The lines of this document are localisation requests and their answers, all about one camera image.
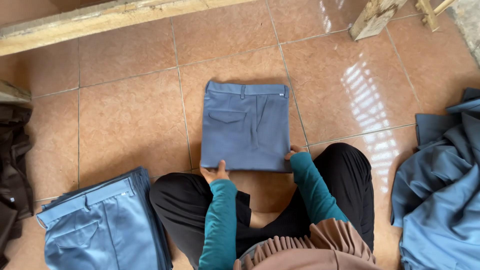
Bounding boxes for person's left hand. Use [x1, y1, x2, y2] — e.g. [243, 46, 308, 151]
[199, 160, 230, 185]

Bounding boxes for person's right hand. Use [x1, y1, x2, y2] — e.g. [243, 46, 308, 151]
[284, 145, 308, 161]

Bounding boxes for person's black trousers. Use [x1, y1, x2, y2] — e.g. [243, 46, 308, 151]
[149, 142, 376, 270]

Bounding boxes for person's pleated brown headscarf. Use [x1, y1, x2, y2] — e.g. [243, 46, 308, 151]
[233, 218, 379, 270]

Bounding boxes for stack of folded blue trousers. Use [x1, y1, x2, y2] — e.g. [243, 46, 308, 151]
[36, 166, 173, 270]

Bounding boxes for heap of unfolded blue trousers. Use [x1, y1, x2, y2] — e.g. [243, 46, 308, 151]
[390, 87, 480, 270]

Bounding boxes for wooden door threshold beam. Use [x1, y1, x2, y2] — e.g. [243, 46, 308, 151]
[0, 0, 259, 57]

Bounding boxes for heap of dark brown garments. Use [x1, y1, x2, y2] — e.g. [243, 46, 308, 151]
[0, 103, 35, 269]

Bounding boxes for grey wooden board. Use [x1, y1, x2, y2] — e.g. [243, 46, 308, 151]
[0, 79, 32, 104]

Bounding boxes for light wooden frame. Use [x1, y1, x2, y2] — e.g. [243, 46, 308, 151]
[415, 0, 456, 32]

